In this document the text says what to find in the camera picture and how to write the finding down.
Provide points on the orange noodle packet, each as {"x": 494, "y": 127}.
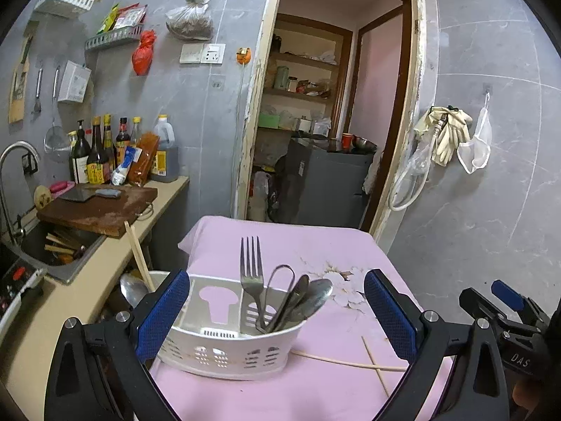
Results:
{"x": 145, "y": 158}

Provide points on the soy sauce bottle yellow cap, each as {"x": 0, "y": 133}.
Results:
{"x": 97, "y": 162}

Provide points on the clear plastic bag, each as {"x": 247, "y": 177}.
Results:
{"x": 418, "y": 162}

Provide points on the sauce bottle red cap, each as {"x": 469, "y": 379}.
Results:
{"x": 122, "y": 140}

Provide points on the steel bowl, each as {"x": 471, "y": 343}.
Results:
{"x": 364, "y": 143}

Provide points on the white plastic bag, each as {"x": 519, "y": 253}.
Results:
{"x": 258, "y": 197}

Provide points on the green box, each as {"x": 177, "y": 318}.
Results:
{"x": 268, "y": 119}

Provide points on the white squeeze tube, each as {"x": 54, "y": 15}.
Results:
{"x": 122, "y": 171}

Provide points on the white plastic utensil caddy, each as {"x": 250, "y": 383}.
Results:
{"x": 219, "y": 364}

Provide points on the wooden shelf unit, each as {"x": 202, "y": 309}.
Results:
{"x": 307, "y": 59}

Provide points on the white wall socket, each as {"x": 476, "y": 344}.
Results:
{"x": 214, "y": 54}

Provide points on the tall dark sauce bottle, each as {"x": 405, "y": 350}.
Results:
{"x": 108, "y": 140}

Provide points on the steel ladle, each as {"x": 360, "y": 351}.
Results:
{"x": 131, "y": 291}

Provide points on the orange wall hook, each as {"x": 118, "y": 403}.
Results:
{"x": 243, "y": 56}

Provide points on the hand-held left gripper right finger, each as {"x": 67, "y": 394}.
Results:
{"x": 390, "y": 315}

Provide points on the long wooden chopstick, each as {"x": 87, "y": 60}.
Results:
{"x": 138, "y": 256}

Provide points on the bundle of wooden utensils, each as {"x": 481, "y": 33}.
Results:
{"x": 61, "y": 248}

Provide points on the dark pump bottle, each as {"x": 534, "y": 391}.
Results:
{"x": 80, "y": 158}

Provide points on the small steel spoon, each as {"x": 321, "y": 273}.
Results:
{"x": 300, "y": 285}

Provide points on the cream rubber gloves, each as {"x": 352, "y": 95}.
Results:
{"x": 447, "y": 136}

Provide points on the red cup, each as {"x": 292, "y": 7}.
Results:
{"x": 347, "y": 141}

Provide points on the cooking oil jug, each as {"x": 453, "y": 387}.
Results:
{"x": 165, "y": 140}

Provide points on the pink floral tablecloth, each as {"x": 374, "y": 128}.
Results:
{"x": 307, "y": 245}

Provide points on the white mesh bag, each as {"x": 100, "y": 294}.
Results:
{"x": 475, "y": 153}

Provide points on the grey cabinet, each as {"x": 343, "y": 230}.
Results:
{"x": 324, "y": 184}

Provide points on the red plastic bag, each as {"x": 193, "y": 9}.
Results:
{"x": 143, "y": 55}

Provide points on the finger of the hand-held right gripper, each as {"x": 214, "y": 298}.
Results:
{"x": 475, "y": 300}
{"x": 506, "y": 294}

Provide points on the steel cleaver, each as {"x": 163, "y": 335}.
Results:
{"x": 79, "y": 194}

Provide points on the grey wall shelf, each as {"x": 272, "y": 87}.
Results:
{"x": 111, "y": 39}

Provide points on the brown wooden cutting board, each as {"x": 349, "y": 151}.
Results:
{"x": 96, "y": 215}

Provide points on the grey hanging cloth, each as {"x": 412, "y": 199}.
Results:
{"x": 372, "y": 173}

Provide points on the red snack packet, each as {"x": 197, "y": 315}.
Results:
{"x": 131, "y": 15}

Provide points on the beige kitchen counter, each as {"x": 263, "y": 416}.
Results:
{"x": 57, "y": 307}

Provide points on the steel faucet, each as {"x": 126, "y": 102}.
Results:
{"x": 13, "y": 148}

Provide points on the clear bottle yellow cap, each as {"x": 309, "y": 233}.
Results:
{"x": 136, "y": 133}

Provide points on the hanging steel spatula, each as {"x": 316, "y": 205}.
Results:
{"x": 37, "y": 105}

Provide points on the yellow snack packet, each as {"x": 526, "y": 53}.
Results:
{"x": 109, "y": 19}

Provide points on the hanging wooden board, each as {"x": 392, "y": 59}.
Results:
{"x": 19, "y": 87}

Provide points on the white box on wall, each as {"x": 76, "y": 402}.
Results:
{"x": 73, "y": 82}

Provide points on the clear bag of dried goods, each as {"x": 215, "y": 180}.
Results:
{"x": 190, "y": 19}

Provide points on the hanging steel strainer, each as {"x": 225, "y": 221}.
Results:
{"x": 56, "y": 140}

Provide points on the tan round scrubber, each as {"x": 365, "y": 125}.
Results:
{"x": 42, "y": 197}

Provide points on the large ornate steel spoon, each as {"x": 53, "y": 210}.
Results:
{"x": 317, "y": 291}

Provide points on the pink sponge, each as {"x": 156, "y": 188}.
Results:
{"x": 61, "y": 186}

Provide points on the steel fork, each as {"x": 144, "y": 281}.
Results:
{"x": 252, "y": 280}

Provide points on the steel sink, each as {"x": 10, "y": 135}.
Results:
{"x": 65, "y": 269}

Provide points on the worn wooden door frame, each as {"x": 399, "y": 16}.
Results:
{"x": 412, "y": 118}

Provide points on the green jar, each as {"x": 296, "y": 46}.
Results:
{"x": 282, "y": 78}

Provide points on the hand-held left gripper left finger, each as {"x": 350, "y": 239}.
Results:
{"x": 162, "y": 315}

